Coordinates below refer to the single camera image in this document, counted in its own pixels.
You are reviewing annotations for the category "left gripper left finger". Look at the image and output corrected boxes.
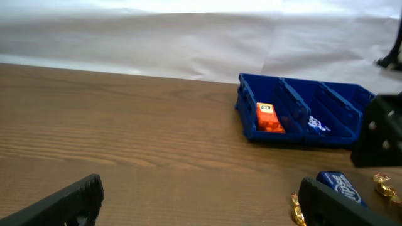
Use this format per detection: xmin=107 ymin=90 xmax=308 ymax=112
xmin=0 ymin=173 xmax=105 ymax=226

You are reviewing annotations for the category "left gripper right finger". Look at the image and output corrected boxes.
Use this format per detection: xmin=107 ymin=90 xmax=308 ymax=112
xmin=298 ymin=176 xmax=402 ymax=226

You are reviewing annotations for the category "blue tray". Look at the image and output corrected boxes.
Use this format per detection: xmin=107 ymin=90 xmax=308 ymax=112
xmin=234 ymin=72 xmax=376 ymax=149

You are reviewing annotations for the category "blue candy pack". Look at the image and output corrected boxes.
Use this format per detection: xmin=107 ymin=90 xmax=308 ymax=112
xmin=315 ymin=170 xmax=367 ymax=207
xmin=307 ymin=115 xmax=331 ymax=136

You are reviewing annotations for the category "orange candy box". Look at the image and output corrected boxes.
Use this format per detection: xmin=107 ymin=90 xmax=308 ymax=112
xmin=259 ymin=119 xmax=286 ymax=134
xmin=255 ymin=102 xmax=279 ymax=126

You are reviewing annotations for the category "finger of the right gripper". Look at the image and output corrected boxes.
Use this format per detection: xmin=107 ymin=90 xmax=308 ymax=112
xmin=350 ymin=92 xmax=402 ymax=168

